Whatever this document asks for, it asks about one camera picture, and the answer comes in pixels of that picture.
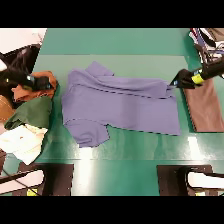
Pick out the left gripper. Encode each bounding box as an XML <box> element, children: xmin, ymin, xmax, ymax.
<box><xmin>30</xmin><ymin>76</ymin><xmax>53</xmax><ymax>92</ymax></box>

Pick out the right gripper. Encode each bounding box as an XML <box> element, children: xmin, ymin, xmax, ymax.
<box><xmin>169</xmin><ymin>68</ymin><xmax>198</xmax><ymax>90</ymax></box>

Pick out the purple T-shirt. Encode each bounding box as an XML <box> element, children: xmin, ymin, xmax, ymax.
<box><xmin>60</xmin><ymin>60</ymin><xmax>182</xmax><ymax>149</ymax></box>

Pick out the orange garment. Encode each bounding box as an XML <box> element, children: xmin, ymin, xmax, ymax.
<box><xmin>11</xmin><ymin>70</ymin><xmax>59</xmax><ymax>103</ymax></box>

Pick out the dark green garment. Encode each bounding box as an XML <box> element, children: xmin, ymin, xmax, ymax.
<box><xmin>3</xmin><ymin>95</ymin><xmax>54</xmax><ymax>131</ymax></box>

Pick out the black garment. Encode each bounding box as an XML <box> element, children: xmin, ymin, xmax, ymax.
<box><xmin>0</xmin><ymin>44</ymin><xmax>42</xmax><ymax>98</ymax></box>

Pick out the brown folded garment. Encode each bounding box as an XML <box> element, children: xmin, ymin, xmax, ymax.
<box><xmin>182</xmin><ymin>77</ymin><xmax>224</xmax><ymax>134</ymax></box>

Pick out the tan garment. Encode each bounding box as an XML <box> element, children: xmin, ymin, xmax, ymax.
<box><xmin>0</xmin><ymin>94</ymin><xmax>16</xmax><ymax>123</ymax></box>

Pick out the heap of clothes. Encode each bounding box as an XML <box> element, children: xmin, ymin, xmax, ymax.
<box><xmin>188</xmin><ymin>27</ymin><xmax>224</xmax><ymax>65</ymax></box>

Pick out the white garment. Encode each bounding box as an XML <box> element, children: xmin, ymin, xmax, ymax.
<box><xmin>0</xmin><ymin>123</ymin><xmax>50</xmax><ymax>166</ymax></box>

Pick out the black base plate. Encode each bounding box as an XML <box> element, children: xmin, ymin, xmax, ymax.
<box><xmin>156</xmin><ymin>164</ymin><xmax>214</xmax><ymax>197</ymax></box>
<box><xmin>19</xmin><ymin>162</ymin><xmax>75</xmax><ymax>197</ymax></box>

